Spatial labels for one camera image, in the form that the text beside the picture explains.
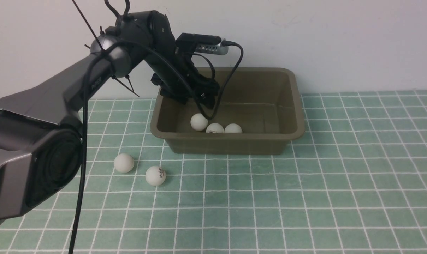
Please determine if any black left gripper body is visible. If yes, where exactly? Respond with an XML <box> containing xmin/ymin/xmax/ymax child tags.
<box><xmin>143</xmin><ymin>10</ymin><xmax>220</xmax><ymax>109</ymax></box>

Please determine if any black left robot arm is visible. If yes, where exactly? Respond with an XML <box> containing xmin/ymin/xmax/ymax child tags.
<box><xmin>0</xmin><ymin>7</ymin><xmax>220</xmax><ymax>253</ymax></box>

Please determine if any white ping-pong ball with logo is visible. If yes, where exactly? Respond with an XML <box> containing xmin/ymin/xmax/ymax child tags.
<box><xmin>144</xmin><ymin>165</ymin><xmax>166</xmax><ymax>187</ymax></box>

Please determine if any olive green plastic bin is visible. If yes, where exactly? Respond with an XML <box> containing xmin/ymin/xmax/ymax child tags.
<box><xmin>150</xmin><ymin>67</ymin><xmax>306</xmax><ymax>155</ymax></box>

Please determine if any green checkered tablecloth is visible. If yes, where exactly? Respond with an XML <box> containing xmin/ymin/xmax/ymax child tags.
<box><xmin>0</xmin><ymin>90</ymin><xmax>427</xmax><ymax>254</ymax></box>

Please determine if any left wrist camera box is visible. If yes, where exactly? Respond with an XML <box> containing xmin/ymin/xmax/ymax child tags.
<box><xmin>175</xmin><ymin>33</ymin><xmax>235</xmax><ymax>56</ymax></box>

